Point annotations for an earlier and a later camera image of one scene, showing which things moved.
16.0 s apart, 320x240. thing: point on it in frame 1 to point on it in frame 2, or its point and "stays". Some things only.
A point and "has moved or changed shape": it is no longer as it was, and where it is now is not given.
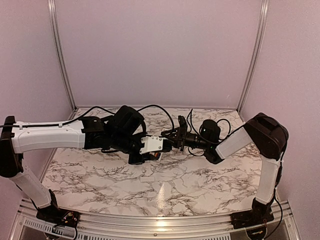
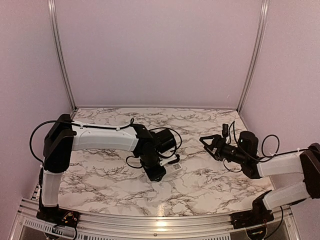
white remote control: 156,155 has moved or changed shape
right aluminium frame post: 265,5 stays
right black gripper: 182,134 to 218,139
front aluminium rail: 217,226 stays
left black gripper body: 134,160 to 148,164
